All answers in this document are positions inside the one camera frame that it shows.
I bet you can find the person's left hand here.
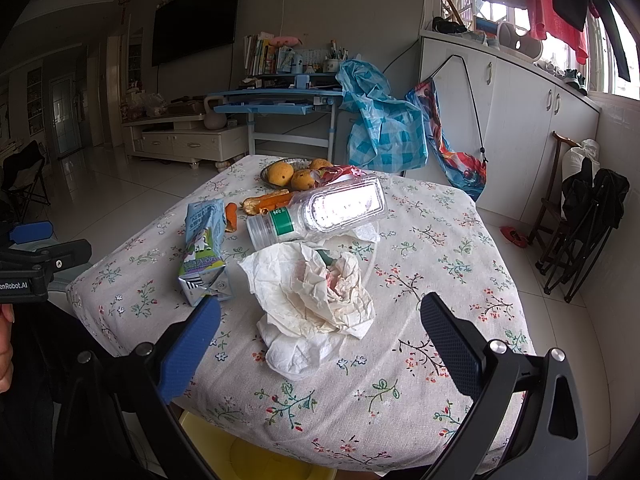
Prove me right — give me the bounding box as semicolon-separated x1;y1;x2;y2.
0;305;15;394

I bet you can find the red snack wrapper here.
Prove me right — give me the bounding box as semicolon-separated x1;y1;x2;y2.
315;165;363;187

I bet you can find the row of books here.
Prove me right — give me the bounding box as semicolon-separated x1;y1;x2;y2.
243;34;278;77

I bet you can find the blue study desk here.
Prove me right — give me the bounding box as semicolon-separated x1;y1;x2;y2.
206;74;346;162

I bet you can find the small white tissue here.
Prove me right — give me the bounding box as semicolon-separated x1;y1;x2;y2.
350;221;382;244

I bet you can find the pen holder with pens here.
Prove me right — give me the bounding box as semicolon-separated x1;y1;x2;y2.
322;42;349;74

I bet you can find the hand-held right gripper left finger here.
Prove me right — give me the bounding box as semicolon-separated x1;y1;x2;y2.
52;296;222;480

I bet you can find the white television stand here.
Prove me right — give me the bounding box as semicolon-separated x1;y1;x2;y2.
122;112;249;170

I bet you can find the grey fruit plate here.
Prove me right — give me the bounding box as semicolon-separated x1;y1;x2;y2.
259;156;336;188

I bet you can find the red slipper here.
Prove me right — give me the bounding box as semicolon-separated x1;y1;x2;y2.
501;225;529;249

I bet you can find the long orange peel strip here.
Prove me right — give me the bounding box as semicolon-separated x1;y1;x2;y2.
241;190;292;214

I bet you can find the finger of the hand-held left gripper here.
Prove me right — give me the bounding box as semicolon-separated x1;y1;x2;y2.
10;221;56;247

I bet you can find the blue checked plastic bag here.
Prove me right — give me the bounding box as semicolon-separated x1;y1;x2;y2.
336;59;430;175

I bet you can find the yellow plastic basin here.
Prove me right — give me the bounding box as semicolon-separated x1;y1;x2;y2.
179;410;341;480

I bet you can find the person's black pants leg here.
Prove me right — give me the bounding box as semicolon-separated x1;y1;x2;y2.
0;302;101;480

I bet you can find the clear plastic bottle green label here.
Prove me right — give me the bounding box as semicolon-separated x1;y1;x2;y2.
246;176;388;252

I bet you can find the blue milk carton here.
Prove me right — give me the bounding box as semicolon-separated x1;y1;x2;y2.
178;198;233;307

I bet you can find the pale kettlebell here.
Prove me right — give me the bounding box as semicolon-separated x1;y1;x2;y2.
202;95;229;131

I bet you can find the stained tissue paper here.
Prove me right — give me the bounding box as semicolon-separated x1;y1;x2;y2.
237;241;377;341

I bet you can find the black folded chair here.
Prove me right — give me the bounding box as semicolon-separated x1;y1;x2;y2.
537;167;631;304

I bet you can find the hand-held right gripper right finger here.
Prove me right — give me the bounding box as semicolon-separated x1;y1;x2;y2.
419;291;588;480

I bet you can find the white sack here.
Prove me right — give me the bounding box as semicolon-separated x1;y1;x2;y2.
562;139;601;196

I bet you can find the white cabinet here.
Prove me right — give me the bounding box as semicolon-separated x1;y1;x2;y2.
419;29;601;221

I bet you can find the wooden chair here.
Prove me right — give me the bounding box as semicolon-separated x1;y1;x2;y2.
529;131;581;261

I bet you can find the black flat television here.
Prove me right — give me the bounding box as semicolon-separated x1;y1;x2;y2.
151;0;243;67

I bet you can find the red hanging garment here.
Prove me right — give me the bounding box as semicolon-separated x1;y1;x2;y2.
522;0;591;66

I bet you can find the large white tissue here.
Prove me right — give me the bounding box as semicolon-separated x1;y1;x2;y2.
256;315;346;382

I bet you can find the colourful printed bag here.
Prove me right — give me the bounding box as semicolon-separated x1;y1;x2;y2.
405;79;488;202

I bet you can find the black folding camp chair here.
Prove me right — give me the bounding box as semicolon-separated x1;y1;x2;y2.
0;140;52;222

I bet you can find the floral tablecloth covered table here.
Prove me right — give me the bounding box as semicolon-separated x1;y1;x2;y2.
66;155;536;476

